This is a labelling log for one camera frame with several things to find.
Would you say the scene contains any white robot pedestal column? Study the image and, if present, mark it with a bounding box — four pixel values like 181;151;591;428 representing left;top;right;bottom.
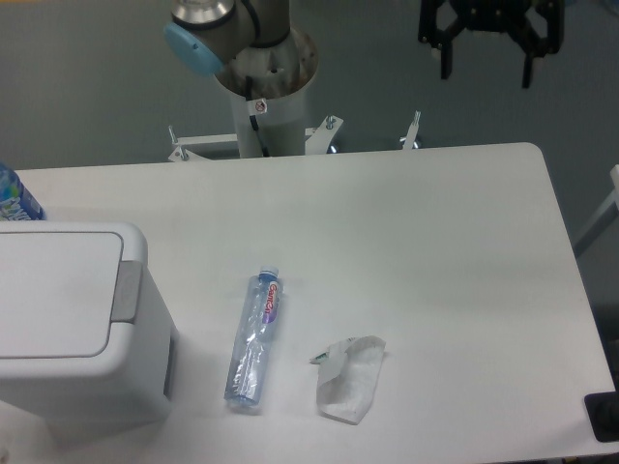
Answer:
216;28;318;159

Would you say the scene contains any black cable on pedestal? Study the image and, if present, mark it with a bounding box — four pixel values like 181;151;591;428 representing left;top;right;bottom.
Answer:
244;74;272;159

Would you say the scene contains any white pedestal base frame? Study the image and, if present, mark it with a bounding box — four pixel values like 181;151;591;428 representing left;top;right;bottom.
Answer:
167;110;422;162

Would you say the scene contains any white crumpled tissue packet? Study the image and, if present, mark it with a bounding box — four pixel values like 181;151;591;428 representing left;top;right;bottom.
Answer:
309;335;386;425

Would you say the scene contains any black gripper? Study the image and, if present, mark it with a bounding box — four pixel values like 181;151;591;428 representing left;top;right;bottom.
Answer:
418;1;565;89

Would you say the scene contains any grey robot arm blue cap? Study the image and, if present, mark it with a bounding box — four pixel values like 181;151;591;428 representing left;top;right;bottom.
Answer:
163;1;565;89

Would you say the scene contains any black table clamp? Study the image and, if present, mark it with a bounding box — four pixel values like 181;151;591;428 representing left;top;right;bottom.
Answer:
584;391;618;443

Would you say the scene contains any white trash can lid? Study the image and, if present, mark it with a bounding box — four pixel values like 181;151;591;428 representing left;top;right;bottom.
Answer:
1;231;147;359

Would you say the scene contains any white trash can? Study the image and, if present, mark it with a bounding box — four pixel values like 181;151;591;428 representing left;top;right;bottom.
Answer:
1;220;179;430

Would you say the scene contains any clear plastic water bottle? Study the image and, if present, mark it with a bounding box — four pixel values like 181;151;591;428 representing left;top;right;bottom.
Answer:
224;266;282;408

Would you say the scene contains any white frame at right edge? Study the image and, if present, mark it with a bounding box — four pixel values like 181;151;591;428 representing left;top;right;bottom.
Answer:
573;165;618;258

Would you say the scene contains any blue labelled bottle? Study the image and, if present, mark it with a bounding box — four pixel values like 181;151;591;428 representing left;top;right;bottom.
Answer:
1;163;46;221

